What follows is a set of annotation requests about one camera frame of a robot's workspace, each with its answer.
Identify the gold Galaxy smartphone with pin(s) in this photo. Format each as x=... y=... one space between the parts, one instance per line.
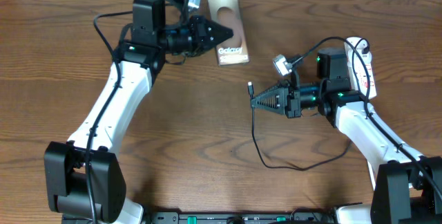
x=233 y=50

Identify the white USB charger plug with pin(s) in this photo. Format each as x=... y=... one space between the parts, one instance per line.
x=364 y=52

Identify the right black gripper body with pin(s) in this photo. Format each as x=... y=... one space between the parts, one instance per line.
x=294 y=102

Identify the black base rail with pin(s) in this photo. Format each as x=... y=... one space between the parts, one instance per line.
x=302 y=216

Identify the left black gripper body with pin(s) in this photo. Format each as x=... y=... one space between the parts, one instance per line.
x=197 y=36

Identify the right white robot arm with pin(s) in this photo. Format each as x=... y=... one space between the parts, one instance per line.
x=407 y=184

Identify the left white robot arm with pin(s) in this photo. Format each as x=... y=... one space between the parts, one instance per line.
x=84 y=181

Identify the white power strip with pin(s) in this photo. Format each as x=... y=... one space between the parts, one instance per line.
x=360 y=74

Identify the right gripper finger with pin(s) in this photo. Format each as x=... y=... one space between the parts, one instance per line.
x=270 y=102
x=280 y=90

